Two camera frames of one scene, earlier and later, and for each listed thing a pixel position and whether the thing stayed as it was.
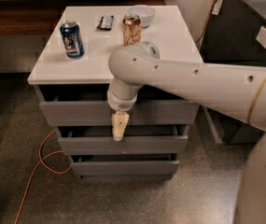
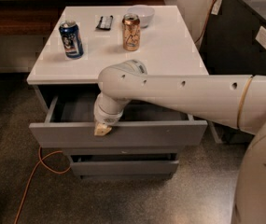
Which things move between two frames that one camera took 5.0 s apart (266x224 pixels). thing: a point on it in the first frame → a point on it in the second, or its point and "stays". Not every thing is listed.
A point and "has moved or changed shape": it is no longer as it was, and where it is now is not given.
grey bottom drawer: (111, 164) stays
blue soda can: (71, 35) stays
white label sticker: (265, 37) stays
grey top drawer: (98, 113) has moved or changed shape
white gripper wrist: (121, 105) → (108, 119)
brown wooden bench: (38, 17) stays
